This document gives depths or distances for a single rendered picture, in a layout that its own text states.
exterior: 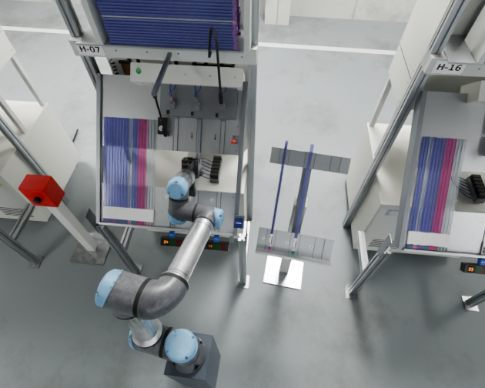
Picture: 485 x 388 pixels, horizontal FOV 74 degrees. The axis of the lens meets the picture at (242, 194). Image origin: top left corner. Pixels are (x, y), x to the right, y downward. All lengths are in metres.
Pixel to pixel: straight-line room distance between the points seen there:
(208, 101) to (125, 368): 1.57
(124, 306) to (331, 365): 1.44
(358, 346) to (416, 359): 0.33
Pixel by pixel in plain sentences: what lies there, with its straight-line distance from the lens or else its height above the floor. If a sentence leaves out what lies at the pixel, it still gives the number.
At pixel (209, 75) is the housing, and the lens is 1.48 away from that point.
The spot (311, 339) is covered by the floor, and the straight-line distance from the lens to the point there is 2.17.
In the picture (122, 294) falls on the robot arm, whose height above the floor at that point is 1.19.
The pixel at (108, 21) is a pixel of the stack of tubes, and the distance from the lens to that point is 1.46.
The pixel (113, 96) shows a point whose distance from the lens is 1.68.
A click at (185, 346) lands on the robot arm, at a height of 0.77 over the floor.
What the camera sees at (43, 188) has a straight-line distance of 1.93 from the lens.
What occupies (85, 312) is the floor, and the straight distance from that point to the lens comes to 2.40.
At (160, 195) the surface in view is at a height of 0.82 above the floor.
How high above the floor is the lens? 2.10
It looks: 55 degrees down
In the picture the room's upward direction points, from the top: 1 degrees counter-clockwise
